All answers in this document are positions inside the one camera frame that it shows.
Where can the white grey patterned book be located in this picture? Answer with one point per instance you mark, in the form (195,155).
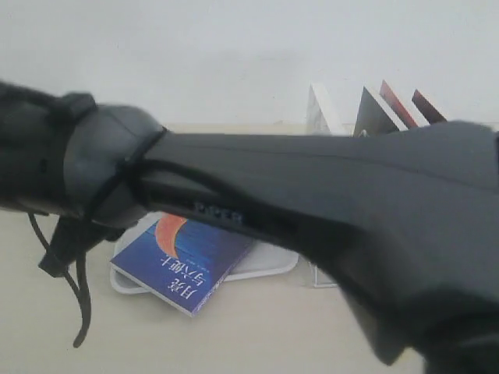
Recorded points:
(321,116)

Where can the dark blue book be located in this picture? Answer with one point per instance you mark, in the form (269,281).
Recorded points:
(182,261)

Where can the red orange book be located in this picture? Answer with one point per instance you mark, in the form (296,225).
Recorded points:
(405,110)

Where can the white plastic tray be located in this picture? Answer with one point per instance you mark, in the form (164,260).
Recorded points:
(261,261)

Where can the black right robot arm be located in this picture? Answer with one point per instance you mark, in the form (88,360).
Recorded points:
(406,223)

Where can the black book white title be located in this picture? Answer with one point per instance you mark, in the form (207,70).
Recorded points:
(375,117)

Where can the dark brown book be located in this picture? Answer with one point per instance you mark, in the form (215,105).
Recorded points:
(430,112)

